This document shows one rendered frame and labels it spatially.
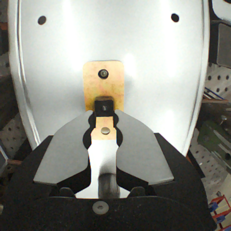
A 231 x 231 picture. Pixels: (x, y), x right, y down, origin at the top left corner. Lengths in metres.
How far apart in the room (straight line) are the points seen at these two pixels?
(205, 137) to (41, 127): 0.21
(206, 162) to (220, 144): 0.64
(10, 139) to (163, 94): 0.65
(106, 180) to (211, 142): 0.16
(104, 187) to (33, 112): 0.13
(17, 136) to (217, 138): 0.66
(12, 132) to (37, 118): 0.50
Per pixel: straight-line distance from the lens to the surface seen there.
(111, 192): 0.20
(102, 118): 0.15
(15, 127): 0.65
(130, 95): 0.15
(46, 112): 0.17
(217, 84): 0.61
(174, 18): 0.43
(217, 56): 0.22
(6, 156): 0.78
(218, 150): 0.22
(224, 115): 0.25
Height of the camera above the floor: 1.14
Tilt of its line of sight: 63 degrees down
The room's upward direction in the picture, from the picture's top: 174 degrees clockwise
